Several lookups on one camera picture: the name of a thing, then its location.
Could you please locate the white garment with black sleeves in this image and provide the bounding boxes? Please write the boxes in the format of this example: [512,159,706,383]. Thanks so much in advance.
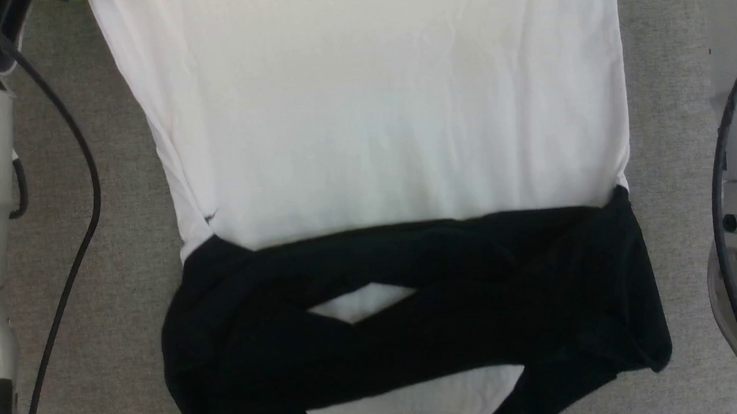
[86,0,676,414]

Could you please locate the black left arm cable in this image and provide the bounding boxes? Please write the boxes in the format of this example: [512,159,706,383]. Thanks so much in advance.
[0,0,112,414]

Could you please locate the short black cable loop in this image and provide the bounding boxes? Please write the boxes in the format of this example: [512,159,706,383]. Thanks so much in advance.
[6,157,31,221]

